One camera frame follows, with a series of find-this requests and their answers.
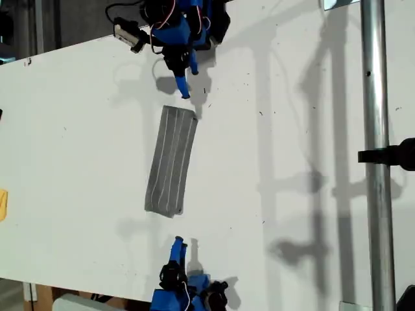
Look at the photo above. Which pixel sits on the black camera stalk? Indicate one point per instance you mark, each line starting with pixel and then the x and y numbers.
pixel 149 38

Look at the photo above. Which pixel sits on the grey striped towel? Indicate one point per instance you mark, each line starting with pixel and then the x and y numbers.
pixel 172 162

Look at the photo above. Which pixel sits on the steel post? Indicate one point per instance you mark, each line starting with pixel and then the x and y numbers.
pixel 375 97

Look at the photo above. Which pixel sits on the black camera box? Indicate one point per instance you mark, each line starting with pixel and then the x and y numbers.
pixel 124 32
pixel 216 294

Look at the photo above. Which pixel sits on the yellow object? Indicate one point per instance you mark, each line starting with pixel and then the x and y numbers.
pixel 2 205

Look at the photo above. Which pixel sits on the wooden table leg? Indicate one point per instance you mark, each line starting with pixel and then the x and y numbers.
pixel 43 298

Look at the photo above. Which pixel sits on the grey pole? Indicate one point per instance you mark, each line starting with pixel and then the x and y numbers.
pixel 39 26

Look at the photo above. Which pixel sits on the black clamp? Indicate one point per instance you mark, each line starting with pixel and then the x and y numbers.
pixel 392 155

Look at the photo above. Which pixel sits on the shiny metal bracket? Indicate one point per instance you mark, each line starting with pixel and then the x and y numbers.
pixel 334 4

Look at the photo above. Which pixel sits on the white foam box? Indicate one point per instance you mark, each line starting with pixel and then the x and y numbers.
pixel 81 303

